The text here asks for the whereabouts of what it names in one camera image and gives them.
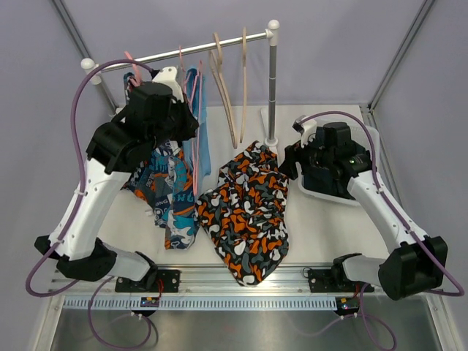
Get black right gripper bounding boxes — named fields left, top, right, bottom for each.
left=279, top=131, right=335, bottom=180

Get dark navy shorts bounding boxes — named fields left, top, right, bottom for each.
left=300, top=162, right=358, bottom=200

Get pink hanger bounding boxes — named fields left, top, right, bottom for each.
left=178, top=46, right=192, bottom=102
left=185, top=61, right=203, bottom=197
left=124, top=51, right=142, bottom=87

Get beige hanger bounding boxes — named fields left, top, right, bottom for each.
left=208, top=32, right=238, bottom=149
left=240, top=27, right=247, bottom=143

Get orange black camouflage shorts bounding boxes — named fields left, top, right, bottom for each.
left=195, top=141, right=290, bottom=270

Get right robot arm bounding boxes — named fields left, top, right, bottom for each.
left=279, top=120, right=448, bottom=301

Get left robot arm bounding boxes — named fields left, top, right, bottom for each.
left=34, top=80, right=198, bottom=292

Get light blue shorts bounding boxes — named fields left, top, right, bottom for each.
left=183, top=74, right=211, bottom=189

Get skull print colourful shorts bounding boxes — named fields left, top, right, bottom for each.
left=120, top=71, right=201, bottom=252

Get white plastic basket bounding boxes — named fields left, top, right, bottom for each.
left=297, top=118, right=380, bottom=208

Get white clothes rack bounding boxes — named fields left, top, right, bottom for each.
left=80, top=19, right=281, bottom=147

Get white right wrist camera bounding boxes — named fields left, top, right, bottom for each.
left=292, top=116, right=317, bottom=148

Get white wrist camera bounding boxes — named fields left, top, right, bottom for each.
left=292, top=116, right=317, bottom=148
left=152, top=67, right=184, bottom=102

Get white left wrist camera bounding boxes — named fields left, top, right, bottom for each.
left=152, top=67, right=184, bottom=102

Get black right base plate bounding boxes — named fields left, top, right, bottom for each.
left=302, top=253, right=380, bottom=293

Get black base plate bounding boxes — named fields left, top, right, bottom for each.
left=302, top=253, right=380, bottom=293
left=114, top=268, right=181, bottom=293

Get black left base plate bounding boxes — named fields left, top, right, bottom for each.
left=114, top=268, right=181, bottom=293

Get aluminium rail front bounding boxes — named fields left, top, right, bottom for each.
left=47, top=265, right=445, bottom=297

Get white slotted cable duct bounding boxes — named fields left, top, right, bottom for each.
left=64, top=295, right=337, bottom=311

